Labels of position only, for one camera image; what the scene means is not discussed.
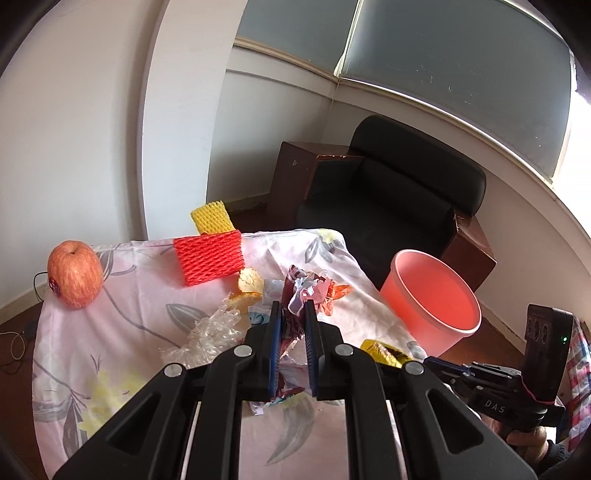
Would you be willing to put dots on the pink plastic bucket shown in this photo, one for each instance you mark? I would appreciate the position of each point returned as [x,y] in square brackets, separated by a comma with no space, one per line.
[429,295]

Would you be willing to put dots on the yellow snack wrapper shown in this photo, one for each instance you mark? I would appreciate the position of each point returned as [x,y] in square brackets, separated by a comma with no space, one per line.
[383,351]

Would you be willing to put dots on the clear plastic wrap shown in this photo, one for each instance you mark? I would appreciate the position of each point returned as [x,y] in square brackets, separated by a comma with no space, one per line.
[210,334]

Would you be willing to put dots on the black leather armchair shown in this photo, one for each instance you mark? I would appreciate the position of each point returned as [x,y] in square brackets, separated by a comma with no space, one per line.
[383,203]

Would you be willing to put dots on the floral pink tablecloth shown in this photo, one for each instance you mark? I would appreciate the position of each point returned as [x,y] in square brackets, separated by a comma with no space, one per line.
[134,318]

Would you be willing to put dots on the red apple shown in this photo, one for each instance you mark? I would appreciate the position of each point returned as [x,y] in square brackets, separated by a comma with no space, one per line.
[74,273]

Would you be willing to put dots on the orange peel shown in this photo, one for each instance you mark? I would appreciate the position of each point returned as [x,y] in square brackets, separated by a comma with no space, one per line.
[249,282]

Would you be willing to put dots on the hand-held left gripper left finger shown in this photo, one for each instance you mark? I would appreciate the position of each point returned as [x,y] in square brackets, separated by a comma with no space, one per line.
[275,355]

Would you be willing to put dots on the yellow foam fruit net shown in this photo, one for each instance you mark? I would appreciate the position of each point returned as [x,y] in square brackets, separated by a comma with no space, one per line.
[213,217]

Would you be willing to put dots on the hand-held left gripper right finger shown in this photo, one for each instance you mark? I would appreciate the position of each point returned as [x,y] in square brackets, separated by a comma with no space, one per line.
[310,355]

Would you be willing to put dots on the frosted glass window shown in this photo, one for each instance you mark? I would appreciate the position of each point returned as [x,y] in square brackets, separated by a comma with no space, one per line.
[461,60]

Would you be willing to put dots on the plaid cloth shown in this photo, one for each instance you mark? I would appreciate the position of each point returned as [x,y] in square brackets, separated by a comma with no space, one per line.
[577,369]

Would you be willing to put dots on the orange foil wrapper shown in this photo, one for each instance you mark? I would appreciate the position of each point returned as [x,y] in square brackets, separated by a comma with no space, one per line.
[336,295]

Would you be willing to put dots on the red foam fruit net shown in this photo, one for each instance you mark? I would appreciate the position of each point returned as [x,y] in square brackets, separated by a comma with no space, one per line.
[210,258]

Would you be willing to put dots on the dark red wrapper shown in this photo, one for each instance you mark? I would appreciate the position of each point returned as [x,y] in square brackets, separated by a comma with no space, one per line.
[295,295]

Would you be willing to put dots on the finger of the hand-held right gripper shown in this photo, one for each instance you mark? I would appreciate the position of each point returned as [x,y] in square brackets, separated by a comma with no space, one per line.
[445,366]

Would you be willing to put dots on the person's right hand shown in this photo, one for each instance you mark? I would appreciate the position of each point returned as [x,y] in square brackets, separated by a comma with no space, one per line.
[526,442]

